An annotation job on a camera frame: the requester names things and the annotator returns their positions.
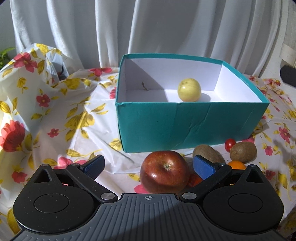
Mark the yellow apple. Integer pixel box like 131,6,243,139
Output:
177,78,201,102

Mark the teal cardboard box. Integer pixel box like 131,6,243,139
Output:
115,54,270,153

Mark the green plant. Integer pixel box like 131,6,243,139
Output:
0,47,15,63

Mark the red apple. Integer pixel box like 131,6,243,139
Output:
139,151,190,194

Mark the elongated brown kiwi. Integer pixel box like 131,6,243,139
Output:
192,144,223,164

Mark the black object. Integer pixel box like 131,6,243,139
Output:
280,65,296,87

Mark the orange tangerine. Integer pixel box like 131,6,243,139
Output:
227,161,247,169
187,173,203,188

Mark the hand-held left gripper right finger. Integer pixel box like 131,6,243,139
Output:
179,156,264,202

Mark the white curtain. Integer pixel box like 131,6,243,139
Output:
9,0,287,77

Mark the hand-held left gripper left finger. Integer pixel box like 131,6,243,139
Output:
33,155,118,202

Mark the floral plastic tablecloth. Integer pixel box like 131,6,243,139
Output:
0,43,296,241

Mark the round brown kiwi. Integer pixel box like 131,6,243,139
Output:
230,142,257,163

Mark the white furniture piece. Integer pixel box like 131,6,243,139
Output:
279,44,296,67

